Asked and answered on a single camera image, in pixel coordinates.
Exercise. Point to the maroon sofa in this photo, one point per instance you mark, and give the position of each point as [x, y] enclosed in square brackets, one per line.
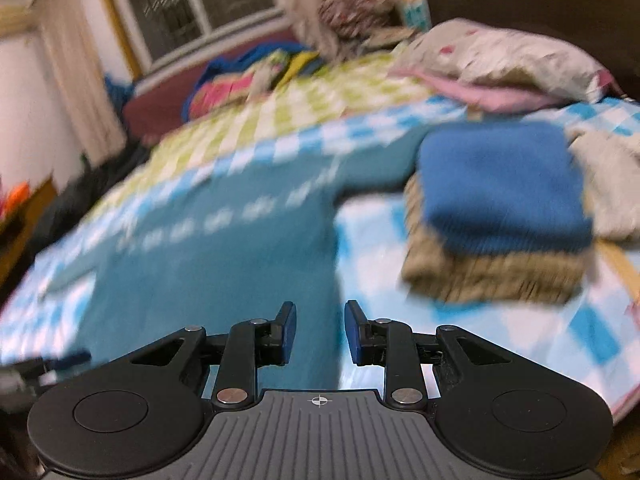
[155, 110]

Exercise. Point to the dark wooden headboard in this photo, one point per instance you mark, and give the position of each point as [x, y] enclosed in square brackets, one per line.
[540, 0]

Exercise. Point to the yellow folded cloth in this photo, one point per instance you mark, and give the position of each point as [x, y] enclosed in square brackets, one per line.
[297, 65]

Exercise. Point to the teal knitted sweater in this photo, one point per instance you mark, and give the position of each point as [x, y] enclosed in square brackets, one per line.
[225, 270]

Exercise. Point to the blue plastic bag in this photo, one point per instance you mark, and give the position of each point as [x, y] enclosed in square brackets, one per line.
[117, 90]

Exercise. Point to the blue checked bed sheet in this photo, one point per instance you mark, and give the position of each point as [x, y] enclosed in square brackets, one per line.
[380, 240]

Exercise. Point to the blue folded knit cloth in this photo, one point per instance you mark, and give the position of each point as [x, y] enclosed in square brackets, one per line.
[500, 185]

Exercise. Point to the pile of dark clothes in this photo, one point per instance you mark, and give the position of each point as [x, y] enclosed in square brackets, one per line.
[85, 195]

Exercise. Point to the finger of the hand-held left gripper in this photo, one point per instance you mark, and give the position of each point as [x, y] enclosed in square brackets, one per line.
[67, 360]

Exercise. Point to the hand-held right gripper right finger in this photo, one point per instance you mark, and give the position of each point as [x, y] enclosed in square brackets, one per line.
[353, 334]

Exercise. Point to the green checked bed sheet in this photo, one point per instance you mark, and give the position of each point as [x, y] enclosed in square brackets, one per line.
[280, 115]

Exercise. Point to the barred window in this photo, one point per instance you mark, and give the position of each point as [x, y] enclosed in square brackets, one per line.
[200, 5]

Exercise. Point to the wooden cabinet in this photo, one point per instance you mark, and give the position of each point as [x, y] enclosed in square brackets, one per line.
[25, 240]

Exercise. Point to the yellow and blue package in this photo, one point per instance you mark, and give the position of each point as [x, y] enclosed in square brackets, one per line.
[412, 5]

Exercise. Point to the orange object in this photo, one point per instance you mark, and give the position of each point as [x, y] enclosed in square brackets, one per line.
[15, 197]

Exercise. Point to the floral cloth bundle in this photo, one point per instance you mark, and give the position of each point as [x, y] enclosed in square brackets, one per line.
[355, 10]

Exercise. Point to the cream fuzzy cloth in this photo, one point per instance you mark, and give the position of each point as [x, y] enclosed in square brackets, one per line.
[612, 185]

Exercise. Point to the olive striped folded cloth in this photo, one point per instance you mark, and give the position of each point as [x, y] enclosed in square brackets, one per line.
[480, 275]

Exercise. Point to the stack of papers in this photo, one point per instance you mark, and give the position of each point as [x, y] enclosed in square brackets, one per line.
[387, 35]

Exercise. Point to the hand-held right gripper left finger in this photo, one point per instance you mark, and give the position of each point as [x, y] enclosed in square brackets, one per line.
[286, 334]

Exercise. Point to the pink pillow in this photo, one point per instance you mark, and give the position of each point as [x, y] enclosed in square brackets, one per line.
[480, 95]

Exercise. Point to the pile of colourful bedding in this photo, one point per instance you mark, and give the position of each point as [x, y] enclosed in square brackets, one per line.
[225, 62]

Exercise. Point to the pink floral quilt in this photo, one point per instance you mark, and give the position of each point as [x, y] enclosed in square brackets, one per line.
[222, 90]

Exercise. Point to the white dotted pillow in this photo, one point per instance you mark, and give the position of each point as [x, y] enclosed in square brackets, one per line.
[500, 57]

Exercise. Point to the beige crumpled cloth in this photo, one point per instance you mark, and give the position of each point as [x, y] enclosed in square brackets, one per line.
[262, 77]

